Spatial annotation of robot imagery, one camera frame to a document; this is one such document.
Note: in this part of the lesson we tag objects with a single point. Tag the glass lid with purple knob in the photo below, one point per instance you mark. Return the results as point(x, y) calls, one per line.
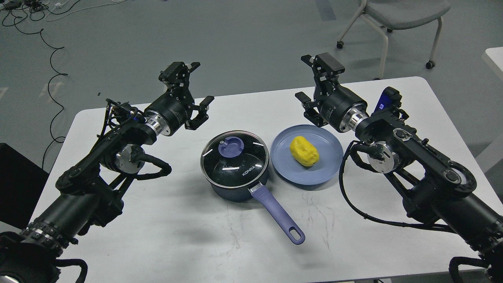
point(234, 159)

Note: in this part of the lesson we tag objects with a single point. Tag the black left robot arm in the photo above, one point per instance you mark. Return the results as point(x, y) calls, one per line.
point(92, 190)

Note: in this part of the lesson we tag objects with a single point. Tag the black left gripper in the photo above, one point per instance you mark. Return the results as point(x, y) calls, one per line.
point(175, 106)

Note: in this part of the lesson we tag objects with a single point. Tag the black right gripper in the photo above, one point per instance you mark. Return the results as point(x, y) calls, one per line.
point(338, 106)

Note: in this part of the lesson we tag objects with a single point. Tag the grey office chair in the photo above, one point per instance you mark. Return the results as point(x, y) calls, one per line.
point(398, 15)

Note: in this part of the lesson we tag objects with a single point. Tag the blue round plate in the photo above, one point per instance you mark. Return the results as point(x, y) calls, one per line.
point(328, 146)

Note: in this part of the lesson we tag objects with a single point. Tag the black box at left edge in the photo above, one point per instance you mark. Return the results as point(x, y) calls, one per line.
point(21, 185)

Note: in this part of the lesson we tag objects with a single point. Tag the white table at right edge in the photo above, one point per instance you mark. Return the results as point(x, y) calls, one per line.
point(493, 57)

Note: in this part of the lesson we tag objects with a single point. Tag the dark pot with purple handle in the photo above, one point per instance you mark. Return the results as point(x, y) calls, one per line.
point(259, 191)

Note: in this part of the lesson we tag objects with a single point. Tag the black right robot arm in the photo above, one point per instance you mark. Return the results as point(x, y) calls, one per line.
point(436, 191)

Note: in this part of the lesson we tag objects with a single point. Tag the yellow potato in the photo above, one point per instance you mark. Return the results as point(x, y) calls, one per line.
point(303, 151)

